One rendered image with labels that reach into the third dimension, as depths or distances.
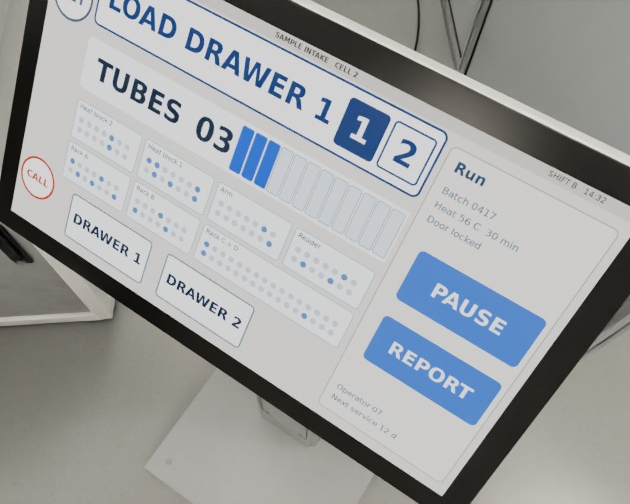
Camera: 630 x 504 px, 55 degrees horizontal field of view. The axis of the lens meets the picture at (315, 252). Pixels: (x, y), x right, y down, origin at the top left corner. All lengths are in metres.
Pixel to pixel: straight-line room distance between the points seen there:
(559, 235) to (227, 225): 0.25
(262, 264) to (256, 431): 1.01
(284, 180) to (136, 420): 1.17
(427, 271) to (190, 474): 1.12
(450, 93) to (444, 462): 0.28
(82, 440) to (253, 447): 0.41
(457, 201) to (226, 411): 1.14
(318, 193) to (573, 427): 1.30
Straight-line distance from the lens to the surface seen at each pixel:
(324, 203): 0.45
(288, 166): 0.46
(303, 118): 0.45
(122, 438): 1.57
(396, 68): 0.42
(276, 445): 1.47
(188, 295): 0.54
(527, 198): 0.42
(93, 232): 0.59
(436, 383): 0.48
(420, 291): 0.45
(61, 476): 1.60
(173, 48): 0.50
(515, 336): 0.45
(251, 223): 0.49
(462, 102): 0.41
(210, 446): 1.49
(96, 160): 0.57
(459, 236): 0.43
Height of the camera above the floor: 1.50
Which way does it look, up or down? 64 degrees down
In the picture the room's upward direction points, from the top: 4 degrees clockwise
